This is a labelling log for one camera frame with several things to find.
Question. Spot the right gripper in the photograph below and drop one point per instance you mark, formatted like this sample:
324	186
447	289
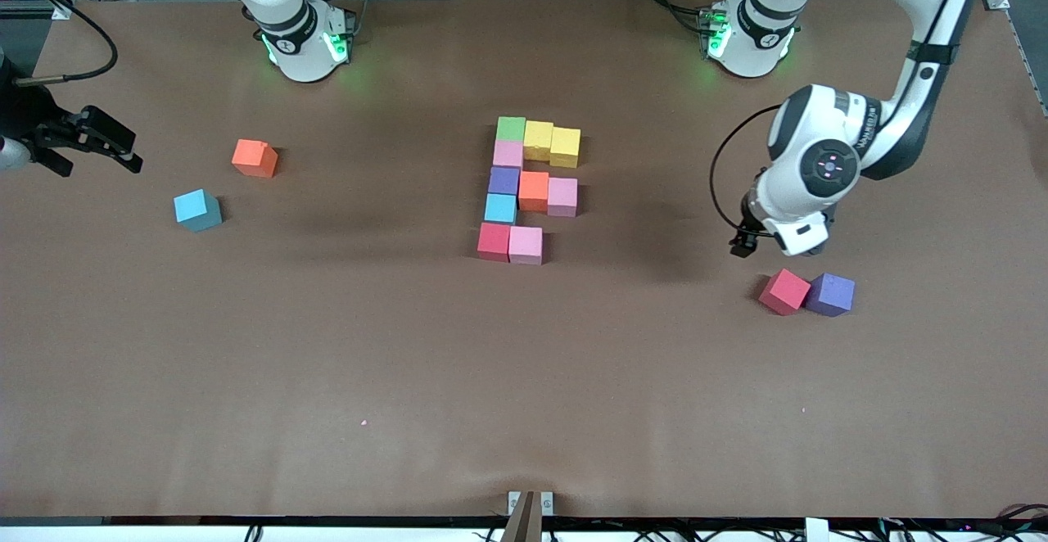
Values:
31	119

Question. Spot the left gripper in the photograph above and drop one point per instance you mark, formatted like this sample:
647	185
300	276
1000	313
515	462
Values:
747	229

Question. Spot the red foam cube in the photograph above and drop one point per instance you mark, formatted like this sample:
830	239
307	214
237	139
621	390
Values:
783	291
494	241

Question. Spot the pink foam cube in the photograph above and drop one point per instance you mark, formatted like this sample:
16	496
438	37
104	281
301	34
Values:
508	153
526	244
562	196

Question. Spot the yellow foam cube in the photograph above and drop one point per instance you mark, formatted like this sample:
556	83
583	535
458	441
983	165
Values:
565	146
538	138

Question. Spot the orange foam cube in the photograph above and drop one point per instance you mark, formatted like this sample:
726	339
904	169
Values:
534	188
254	157

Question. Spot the cyan foam cube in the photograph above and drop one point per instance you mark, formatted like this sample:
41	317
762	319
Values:
500	208
196	208

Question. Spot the blue-violet foam cube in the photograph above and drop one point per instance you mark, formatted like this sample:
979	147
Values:
503	179
829	293

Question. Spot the green foam cube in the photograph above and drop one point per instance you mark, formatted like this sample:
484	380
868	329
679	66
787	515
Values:
511	128

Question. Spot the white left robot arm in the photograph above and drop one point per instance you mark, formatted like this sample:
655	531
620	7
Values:
933	2

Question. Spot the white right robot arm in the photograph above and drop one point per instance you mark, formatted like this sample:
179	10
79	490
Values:
295	30

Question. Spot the metal corner clamp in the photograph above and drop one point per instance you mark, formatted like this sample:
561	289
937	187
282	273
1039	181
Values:
996	0
62	11

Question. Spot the small white box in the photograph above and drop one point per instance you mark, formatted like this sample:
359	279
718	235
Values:
816	531

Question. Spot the brown table cover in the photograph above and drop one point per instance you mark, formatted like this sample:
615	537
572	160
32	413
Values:
491	403

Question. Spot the metal mount with brown post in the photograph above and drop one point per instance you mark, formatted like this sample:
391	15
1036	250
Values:
524	517

